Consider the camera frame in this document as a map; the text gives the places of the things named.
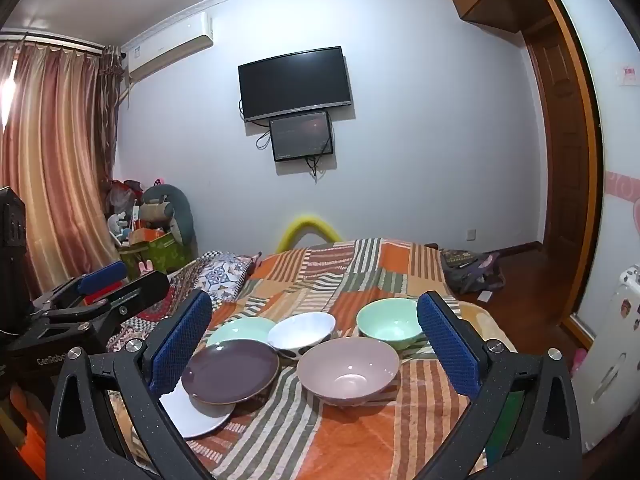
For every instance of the yellow foam arch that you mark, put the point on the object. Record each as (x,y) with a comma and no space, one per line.
(305,220)

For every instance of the grey plush toy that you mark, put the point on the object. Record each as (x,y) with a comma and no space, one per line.
(180,210)

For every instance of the pile of toys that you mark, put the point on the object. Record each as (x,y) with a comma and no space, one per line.
(122,210)

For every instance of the patterned pillow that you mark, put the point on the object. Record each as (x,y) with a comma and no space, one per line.
(220,275)

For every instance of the green plate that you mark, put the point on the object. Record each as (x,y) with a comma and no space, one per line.
(240,330)

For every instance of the green cardboard box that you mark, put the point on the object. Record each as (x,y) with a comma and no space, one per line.
(165,255)

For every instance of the brown wooden door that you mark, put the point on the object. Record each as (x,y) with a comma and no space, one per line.
(555,160)

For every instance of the large black wall television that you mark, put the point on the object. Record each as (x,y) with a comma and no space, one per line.
(295,82)

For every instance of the white air conditioner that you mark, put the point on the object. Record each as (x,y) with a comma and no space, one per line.
(170,45)

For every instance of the pink heart wall decal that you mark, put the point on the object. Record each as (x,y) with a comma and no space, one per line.
(622,185)

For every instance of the dark backpack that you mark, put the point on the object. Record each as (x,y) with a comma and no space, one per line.
(470,265)

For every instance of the striped orange bedspread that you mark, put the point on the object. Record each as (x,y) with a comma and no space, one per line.
(350,270)

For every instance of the small black wall monitor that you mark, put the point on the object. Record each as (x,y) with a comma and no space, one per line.
(300,135)

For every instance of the pink rabbit toy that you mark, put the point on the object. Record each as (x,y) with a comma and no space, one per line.
(145,266)

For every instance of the purple plate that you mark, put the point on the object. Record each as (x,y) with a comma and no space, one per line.
(230,370)

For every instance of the green bowl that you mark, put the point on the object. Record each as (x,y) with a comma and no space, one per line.
(390,325)

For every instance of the white suitcase with stickers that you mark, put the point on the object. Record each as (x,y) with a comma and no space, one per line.
(610,360)

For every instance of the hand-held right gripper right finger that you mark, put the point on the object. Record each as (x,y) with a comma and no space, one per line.
(447,345)

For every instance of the white plate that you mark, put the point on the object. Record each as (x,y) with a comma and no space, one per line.
(195,417)

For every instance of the white bowl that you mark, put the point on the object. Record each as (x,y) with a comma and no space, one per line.
(300,332)

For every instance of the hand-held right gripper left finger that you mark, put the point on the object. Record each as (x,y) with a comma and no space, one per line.
(182,345)

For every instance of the pink bowl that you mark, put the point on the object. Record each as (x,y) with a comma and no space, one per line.
(345,370)

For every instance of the striped brown curtain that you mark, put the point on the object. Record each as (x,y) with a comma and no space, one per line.
(50,160)

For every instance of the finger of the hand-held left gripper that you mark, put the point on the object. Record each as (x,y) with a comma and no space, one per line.
(145,292)
(102,275)

